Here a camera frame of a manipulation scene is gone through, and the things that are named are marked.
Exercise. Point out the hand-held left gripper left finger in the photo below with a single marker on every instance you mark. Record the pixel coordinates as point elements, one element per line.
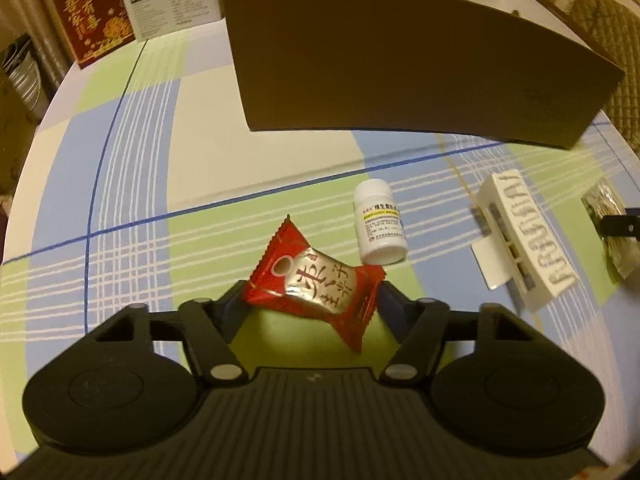
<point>234,310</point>

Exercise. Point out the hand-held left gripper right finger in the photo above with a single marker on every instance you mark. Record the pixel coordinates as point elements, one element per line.
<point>395,310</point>

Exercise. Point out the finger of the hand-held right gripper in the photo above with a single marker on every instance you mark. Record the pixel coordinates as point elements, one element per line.
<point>622,226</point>

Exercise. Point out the clear snack packet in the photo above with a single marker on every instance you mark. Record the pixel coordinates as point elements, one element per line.
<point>602,202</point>

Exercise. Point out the red candy packet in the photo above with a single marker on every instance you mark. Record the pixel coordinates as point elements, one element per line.
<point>305,285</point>

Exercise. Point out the brown cardboard box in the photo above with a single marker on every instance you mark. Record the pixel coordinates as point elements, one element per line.
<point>400,70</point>

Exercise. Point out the desktop with checked cloth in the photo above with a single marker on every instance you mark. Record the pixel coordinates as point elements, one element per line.
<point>150,160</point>

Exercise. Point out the white pill bottle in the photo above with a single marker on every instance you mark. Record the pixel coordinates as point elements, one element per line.
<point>377,220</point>

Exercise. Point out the white photo-printed box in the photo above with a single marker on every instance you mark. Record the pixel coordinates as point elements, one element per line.
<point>170,2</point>

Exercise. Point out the stack of metal bowls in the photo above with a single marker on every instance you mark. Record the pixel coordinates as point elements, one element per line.
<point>22,77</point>

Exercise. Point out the red gift box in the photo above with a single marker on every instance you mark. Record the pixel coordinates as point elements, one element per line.
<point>95,15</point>

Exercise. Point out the beige curtain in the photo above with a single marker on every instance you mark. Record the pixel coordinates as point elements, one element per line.
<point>30,0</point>

